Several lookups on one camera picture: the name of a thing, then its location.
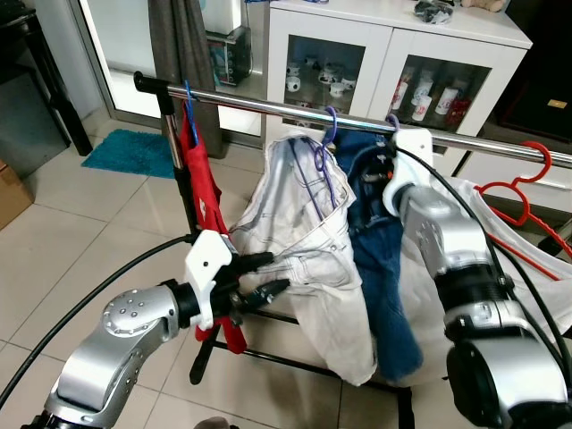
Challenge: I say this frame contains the blue denim jeans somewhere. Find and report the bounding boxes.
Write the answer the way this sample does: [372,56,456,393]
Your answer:
[333,130,426,383]

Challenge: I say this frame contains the red plastic hanger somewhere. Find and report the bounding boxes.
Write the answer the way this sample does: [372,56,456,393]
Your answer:
[472,140,572,282]

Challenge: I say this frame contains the white jeans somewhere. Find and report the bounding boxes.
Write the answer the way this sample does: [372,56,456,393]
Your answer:
[229,130,378,387]

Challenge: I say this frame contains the white low drawer unit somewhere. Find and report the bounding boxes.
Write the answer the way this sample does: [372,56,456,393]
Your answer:
[451,147,572,215]

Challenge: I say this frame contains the red garment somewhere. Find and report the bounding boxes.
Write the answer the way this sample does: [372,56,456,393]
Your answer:
[176,114,251,355]

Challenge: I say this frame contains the white glass-door cabinet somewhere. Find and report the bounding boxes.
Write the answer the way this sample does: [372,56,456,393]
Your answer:
[264,0,534,180]

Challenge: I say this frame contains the teal floor mat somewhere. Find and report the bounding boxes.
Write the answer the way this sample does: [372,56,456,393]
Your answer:
[82,130,176,178]

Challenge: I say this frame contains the grey black figurine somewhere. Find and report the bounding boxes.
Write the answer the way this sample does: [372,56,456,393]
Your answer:
[414,0,457,24]

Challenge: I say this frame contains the black speaker cabinet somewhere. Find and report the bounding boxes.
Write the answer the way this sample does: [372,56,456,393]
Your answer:
[494,0,572,146]

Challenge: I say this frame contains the dark printed box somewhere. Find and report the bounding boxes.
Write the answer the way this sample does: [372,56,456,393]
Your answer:
[206,25,254,88]

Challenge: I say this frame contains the beige plush toy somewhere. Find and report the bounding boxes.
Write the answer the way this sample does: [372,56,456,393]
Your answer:
[460,0,512,15]

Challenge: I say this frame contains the thin white garment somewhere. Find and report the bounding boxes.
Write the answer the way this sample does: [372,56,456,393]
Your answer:
[393,174,572,358]

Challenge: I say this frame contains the grey curtain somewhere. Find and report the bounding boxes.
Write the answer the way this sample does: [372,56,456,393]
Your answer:
[147,0,224,160]

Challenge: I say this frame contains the brown cardboard box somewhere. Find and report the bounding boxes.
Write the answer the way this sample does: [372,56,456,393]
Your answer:
[0,161,35,230]

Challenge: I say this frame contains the white glass door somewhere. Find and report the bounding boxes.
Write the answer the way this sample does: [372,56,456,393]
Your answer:
[79,0,269,137]

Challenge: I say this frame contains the black side table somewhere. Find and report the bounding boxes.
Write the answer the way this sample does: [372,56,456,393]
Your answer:
[0,7,95,160]

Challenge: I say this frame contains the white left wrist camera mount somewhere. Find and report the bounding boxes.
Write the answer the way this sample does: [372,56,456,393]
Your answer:
[183,230,236,330]

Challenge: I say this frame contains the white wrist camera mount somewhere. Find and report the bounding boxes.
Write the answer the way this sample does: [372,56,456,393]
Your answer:
[383,128,435,215]
[183,230,236,330]

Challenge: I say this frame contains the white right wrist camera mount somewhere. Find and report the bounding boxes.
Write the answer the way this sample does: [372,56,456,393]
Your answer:
[383,128,435,215]

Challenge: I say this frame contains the chrome clothes rack rail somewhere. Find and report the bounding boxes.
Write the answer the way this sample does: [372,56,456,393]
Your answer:
[165,82,572,171]

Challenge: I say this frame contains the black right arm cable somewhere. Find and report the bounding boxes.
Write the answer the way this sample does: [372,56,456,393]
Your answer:
[393,147,572,367]

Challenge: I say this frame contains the blue wire hanger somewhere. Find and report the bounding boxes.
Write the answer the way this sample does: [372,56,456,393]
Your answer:
[182,80,201,148]

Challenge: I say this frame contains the black clothes rack frame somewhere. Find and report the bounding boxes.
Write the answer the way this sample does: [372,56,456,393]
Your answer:
[132,71,419,429]

